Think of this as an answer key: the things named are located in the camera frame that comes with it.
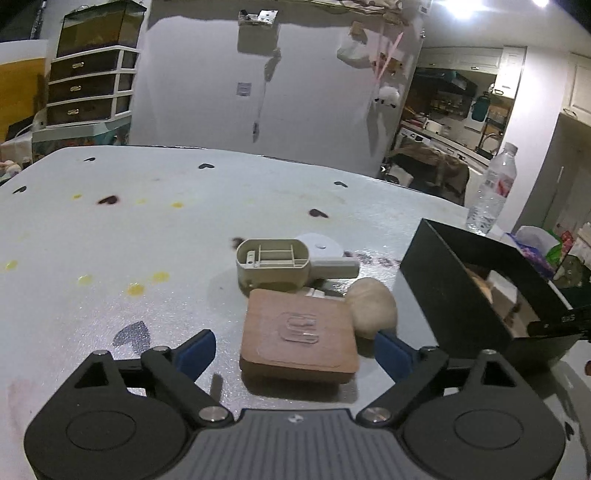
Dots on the white dark drawer unit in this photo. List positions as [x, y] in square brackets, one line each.
[90, 85]

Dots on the black chalkboard sign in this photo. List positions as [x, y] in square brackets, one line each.
[570, 272]

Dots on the black rectangular box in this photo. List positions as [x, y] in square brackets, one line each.
[443, 295]

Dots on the blue floral tissue box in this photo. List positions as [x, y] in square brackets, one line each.
[533, 247]

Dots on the white hanging bag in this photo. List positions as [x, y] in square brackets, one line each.
[355, 51]

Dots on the clear plastic water bottle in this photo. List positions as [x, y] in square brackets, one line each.
[491, 189]

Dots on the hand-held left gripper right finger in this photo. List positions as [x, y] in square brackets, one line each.
[392, 354]

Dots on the metal wall bracket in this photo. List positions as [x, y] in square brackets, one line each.
[257, 17]

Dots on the square adhesive wall hook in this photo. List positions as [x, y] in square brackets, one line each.
[244, 89]

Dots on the chair with brown jacket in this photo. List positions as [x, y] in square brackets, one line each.
[429, 168]

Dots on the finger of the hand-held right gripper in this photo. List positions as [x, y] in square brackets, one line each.
[563, 324]

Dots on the white upper kitchen cabinets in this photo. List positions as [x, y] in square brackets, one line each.
[475, 67]

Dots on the glass fish tank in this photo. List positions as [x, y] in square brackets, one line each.
[101, 23]

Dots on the teal printed cabinet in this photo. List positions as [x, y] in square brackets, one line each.
[78, 138]

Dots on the white washing machine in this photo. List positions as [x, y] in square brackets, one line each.
[412, 137]

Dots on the green plastic bag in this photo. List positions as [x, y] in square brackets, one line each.
[559, 247]

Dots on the pink hanging ribbons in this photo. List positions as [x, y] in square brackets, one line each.
[388, 57]

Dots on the bright ceiling light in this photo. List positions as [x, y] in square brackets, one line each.
[461, 7]

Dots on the white printed paper bag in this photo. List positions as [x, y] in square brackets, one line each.
[395, 174]

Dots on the white plush sheep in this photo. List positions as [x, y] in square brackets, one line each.
[388, 97]

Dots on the beige plastic scoop part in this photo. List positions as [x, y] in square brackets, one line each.
[272, 265]

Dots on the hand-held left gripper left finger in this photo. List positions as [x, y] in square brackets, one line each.
[198, 351]

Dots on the tan wall ornament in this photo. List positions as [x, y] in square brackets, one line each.
[358, 30]

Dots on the brown square wooden block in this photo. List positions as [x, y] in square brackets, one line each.
[300, 344]

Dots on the round light wooden egg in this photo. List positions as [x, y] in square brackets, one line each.
[371, 307]

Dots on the white round tape measure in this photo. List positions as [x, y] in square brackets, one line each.
[323, 243]

